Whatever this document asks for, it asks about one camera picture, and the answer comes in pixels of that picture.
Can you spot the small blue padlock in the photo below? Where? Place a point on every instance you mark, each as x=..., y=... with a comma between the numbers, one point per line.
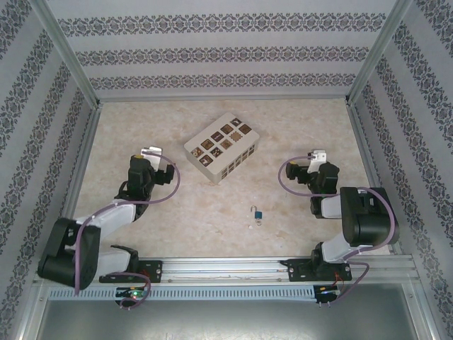
x=259, y=215

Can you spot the aluminium frame post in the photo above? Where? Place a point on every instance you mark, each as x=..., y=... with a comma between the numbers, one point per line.
x=63, y=49
x=380, y=49

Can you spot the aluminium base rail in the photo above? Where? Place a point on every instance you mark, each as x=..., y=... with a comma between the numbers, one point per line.
x=226, y=269

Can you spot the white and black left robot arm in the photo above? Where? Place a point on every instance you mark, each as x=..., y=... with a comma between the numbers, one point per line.
x=117, y=217

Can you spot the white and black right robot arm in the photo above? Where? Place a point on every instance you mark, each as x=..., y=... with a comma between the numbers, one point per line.
x=371, y=226

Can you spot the grey metal shelf plate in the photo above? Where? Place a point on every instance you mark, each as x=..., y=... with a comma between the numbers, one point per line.
x=226, y=322

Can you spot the small circuit board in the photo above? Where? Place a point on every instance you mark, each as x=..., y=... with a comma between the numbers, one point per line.
x=132, y=293
x=327, y=291

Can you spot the aluminium side rail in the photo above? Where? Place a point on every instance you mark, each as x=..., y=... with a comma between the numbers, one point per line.
x=85, y=148
x=364, y=148

